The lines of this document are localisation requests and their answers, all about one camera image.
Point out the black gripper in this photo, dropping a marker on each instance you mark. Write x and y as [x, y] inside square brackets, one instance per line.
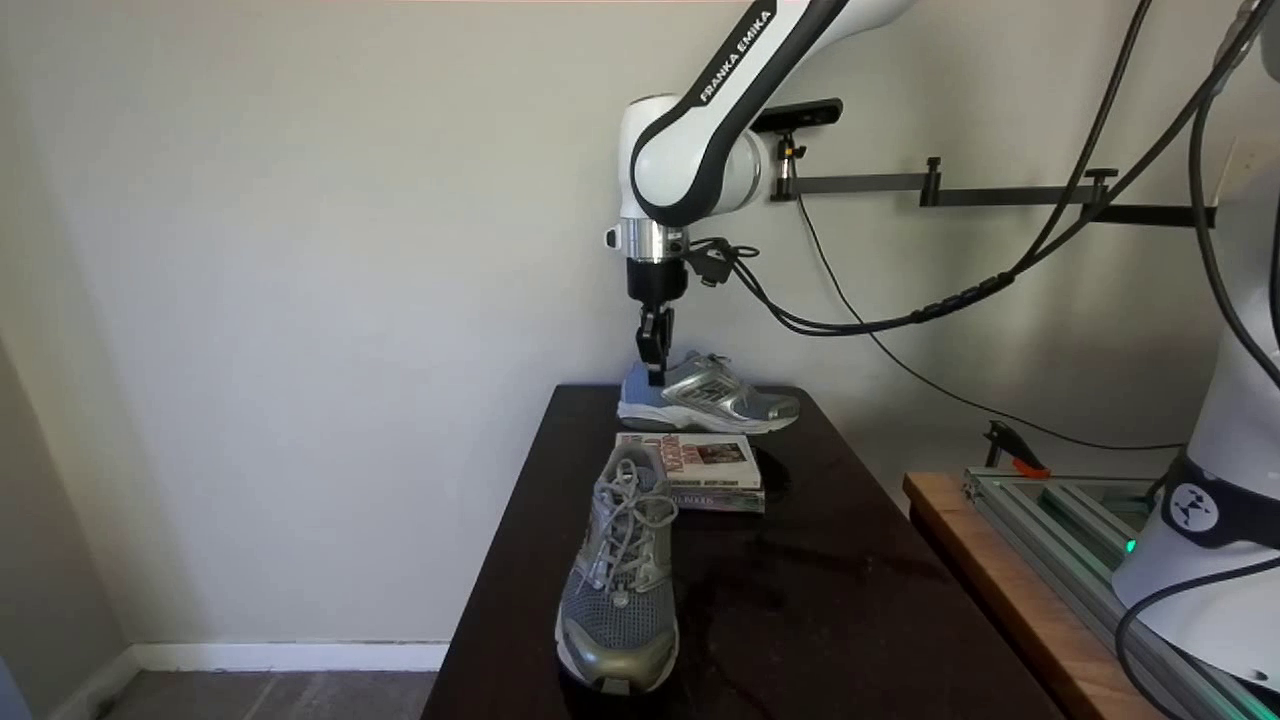
[658, 283]

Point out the grey blue trainer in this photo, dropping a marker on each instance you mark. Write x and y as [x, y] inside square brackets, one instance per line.
[723, 402]
[623, 586]

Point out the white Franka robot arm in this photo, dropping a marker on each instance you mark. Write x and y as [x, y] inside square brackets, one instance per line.
[693, 162]

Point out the white paperback book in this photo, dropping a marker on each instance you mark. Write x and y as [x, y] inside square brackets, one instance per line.
[707, 464]

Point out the black boom rod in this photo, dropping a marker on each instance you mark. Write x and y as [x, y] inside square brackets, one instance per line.
[1003, 196]

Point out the black red clamp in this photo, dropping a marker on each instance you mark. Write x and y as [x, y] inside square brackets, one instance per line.
[1013, 448]

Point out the white baseboard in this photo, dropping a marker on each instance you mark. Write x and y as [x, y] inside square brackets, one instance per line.
[265, 657]

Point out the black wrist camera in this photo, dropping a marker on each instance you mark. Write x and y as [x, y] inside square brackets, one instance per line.
[723, 263]

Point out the black stereo camera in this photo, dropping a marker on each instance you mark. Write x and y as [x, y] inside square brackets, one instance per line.
[797, 113]

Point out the aluminium profile rail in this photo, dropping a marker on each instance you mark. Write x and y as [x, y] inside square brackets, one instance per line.
[1065, 522]

